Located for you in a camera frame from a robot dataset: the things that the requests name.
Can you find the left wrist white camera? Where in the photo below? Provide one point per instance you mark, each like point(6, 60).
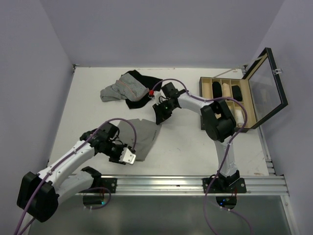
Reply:
point(128, 156)

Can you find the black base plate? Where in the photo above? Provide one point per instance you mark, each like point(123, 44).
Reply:
point(219, 187)
point(109, 183)

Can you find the wooden compartment box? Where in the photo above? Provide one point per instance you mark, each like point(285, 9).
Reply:
point(244, 107)

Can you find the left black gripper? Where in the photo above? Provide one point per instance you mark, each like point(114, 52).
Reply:
point(116, 159)

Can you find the black rolled underwear left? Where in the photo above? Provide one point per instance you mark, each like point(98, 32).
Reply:
point(216, 89)

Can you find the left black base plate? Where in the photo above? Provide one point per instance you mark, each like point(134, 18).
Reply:
point(109, 183)

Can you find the glass box lid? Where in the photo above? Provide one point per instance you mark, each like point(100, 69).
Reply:
point(262, 90)

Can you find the black rolled underwear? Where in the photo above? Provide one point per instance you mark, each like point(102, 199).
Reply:
point(237, 94)
point(216, 89)

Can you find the black rolled underwear right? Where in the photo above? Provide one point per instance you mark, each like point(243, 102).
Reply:
point(237, 94)

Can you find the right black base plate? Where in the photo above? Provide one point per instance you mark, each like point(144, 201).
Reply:
point(219, 187)

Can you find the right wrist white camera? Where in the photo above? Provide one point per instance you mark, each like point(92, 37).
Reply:
point(154, 95)

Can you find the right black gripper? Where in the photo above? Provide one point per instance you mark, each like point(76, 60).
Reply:
point(160, 115)

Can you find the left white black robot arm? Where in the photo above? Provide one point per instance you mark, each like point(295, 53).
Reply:
point(41, 193)

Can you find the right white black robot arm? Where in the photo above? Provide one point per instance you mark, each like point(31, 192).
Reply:
point(218, 121)

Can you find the striped grey underwear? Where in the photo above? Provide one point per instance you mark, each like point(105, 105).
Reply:
point(122, 90)

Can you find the aluminium mounting rail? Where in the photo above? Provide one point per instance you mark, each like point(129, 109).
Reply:
point(191, 185)

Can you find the wrist white camera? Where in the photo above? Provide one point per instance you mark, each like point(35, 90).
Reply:
point(128, 156)
point(154, 95)

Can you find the white rolled underwear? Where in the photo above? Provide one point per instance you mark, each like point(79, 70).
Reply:
point(239, 117)

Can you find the beige rolled underwear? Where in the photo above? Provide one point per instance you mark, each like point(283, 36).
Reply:
point(226, 90)

